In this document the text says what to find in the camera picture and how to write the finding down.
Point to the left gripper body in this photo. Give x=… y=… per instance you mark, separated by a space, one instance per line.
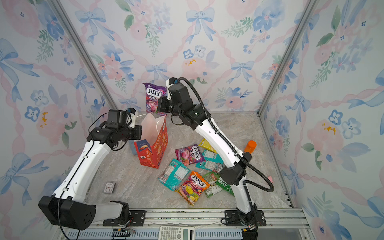
x=131 y=133

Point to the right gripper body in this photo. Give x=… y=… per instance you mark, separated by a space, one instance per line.
x=169 y=107

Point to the purple fox's candy bag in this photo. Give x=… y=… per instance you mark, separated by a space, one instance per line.
x=189 y=155
x=153 y=94

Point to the red paper gift bag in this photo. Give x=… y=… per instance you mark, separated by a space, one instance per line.
x=153 y=143

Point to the orange Fox's fruits candy bag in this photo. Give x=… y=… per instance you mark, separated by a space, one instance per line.
x=192 y=188

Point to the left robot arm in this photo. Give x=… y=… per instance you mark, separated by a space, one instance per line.
x=66 y=207

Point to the yellow chips snack bag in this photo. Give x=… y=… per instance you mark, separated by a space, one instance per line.
x=207 y=146

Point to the teal candy bag right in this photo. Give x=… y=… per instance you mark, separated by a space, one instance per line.
x=212 y=162

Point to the teal Fox's candy bag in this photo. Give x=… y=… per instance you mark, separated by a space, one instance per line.
x=174 y=174

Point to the light green snack bag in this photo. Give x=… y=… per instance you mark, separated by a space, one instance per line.
x=212 y=178

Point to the small square clock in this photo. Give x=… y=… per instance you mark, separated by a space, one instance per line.
x=109 y=188

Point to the orange plastic bottle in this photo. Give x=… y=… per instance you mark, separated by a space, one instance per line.
x=250 y=147

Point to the grey calculator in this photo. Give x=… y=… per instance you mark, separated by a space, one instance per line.
x=176 y=233

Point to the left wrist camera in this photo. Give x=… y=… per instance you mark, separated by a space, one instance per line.
x=131 y=113

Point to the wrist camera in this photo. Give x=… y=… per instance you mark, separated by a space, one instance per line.
x=171 y=81
x=131 y=113

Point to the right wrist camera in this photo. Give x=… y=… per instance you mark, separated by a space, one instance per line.
x=171 y=81

